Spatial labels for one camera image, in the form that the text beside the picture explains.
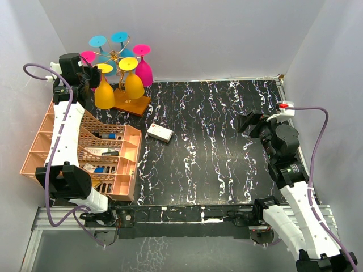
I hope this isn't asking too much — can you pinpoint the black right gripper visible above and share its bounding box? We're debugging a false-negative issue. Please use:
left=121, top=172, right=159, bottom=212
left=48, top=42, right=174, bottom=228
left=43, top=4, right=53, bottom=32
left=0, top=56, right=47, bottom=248
left=237, top=110, right=285, bottom=161

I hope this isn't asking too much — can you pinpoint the pink wine glass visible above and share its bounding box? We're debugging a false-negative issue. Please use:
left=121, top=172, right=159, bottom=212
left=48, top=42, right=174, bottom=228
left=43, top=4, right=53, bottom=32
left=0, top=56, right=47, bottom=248
left=80, top=51, right=96, bottom=92
left=133, top=44, right=153, bottom=87

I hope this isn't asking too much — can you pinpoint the yellow wine glass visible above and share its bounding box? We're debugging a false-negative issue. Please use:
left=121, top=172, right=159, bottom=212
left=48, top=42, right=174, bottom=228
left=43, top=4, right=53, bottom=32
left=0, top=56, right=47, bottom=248
left=119, top=57, right=145, bottom=100
left=95, top=63, right=115, bottom=109

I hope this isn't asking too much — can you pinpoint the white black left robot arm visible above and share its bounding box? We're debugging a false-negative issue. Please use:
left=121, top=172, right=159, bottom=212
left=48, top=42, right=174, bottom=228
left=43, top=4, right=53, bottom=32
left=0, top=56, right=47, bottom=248
left=35, top=53, right=117, bottom=226

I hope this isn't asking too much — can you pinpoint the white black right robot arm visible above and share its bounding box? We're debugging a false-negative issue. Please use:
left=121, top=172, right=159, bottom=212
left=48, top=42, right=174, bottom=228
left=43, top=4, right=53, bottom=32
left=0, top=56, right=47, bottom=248
left=236, top=112, right=358, bottom=271

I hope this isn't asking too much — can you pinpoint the blue wine glass left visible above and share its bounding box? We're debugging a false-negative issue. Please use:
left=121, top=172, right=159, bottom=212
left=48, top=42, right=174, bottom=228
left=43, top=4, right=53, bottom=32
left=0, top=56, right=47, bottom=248
left=88, top=35, right=117, bottom=77

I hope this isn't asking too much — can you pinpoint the blue wine glass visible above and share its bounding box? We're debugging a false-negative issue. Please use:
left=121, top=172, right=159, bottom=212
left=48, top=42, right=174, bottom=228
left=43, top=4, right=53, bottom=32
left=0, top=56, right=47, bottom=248
left=88, top=35, right=117, bottom=77
left=111, top=31, right=134, bottom=58

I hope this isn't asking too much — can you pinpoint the blue wine glass right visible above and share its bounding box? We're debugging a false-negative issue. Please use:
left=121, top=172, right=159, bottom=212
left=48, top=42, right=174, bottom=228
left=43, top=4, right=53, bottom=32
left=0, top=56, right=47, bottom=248
left=111, top=31, right=134, bottom=58

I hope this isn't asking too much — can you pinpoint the pink plastic file organizer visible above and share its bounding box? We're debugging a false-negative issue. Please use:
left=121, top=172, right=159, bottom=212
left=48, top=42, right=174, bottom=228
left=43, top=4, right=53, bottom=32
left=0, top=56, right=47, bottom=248
left=20, top=103, right=142, bottom=202

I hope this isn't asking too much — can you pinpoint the white red small box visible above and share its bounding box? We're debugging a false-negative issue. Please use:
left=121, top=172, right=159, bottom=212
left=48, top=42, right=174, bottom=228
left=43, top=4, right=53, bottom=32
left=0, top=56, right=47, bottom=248
left=147, top=123, right=174, bottom=143

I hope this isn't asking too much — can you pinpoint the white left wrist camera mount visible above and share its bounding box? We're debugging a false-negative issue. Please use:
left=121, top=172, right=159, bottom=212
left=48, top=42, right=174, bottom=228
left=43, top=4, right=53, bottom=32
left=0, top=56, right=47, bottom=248
left=45, top=62, right=62, bottom=82

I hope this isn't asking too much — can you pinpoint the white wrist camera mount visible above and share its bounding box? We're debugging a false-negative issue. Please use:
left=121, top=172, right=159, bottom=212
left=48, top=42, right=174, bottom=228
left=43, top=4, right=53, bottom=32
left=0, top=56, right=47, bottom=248
left=267, top=100, right=295, bottom=122
left=45, top=62, right=62, bottom=82

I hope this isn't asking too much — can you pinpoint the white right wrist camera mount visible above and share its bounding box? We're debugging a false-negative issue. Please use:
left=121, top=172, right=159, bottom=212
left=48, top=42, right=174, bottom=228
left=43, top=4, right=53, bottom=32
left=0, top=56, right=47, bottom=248
left=267, top=100, right=295, bottom=122

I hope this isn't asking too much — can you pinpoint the gold wire wine glass rack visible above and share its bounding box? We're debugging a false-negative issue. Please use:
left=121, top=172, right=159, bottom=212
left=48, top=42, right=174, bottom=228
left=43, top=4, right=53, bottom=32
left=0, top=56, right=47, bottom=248
left=95, top=34, right=152, bottom=117

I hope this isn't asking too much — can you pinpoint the black metal front rail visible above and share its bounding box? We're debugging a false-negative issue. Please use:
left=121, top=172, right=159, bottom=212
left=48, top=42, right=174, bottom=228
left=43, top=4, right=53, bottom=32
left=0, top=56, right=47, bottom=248
left=33, top=202, right=338, bottom=241

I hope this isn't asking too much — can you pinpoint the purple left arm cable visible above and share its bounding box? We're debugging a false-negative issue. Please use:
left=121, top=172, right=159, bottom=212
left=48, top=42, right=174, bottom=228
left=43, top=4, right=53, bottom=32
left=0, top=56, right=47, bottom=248
left=22, top=63, right=108, bottom=247

